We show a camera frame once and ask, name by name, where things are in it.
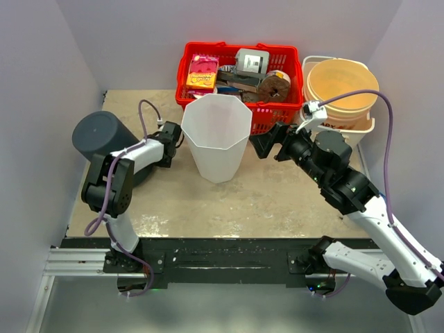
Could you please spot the dark blue bucket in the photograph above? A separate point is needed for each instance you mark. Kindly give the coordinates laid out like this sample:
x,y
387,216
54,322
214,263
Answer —
x,y
101,132

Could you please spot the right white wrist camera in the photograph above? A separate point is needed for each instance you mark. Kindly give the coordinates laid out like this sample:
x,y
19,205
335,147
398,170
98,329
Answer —
x,y
313,114

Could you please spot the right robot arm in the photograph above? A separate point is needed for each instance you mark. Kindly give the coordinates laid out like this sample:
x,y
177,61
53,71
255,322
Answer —
x,y
410,276

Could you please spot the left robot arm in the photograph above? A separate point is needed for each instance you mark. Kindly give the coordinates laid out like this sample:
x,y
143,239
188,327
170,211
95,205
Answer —
x,y
108,190

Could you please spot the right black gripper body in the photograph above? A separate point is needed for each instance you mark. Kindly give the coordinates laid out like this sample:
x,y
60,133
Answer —
x,y
282,143

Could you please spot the white octagonal bin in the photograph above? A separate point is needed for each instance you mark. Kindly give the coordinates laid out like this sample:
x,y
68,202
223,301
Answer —
x,y
217,128

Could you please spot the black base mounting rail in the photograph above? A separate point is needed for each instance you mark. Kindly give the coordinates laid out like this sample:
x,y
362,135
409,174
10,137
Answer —
x,y
205,261

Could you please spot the dark flat box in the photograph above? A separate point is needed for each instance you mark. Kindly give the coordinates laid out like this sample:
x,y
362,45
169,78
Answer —
x,y
244,83

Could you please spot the red plastic shopping basket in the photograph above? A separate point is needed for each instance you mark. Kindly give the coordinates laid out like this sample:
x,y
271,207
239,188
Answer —
x,y
283,58

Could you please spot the pink yellow snack box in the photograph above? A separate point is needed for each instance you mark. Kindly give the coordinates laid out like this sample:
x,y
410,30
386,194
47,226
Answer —
x,y
202,72

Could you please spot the orange translucent bucket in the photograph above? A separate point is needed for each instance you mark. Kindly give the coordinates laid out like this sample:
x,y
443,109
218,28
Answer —
x,y
328,78

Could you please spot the white perforated storage basket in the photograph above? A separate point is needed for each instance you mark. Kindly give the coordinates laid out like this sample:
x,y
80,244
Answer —
x,y
353,130

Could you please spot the grey white device box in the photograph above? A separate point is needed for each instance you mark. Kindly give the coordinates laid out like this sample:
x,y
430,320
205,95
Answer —
x,y
250,62

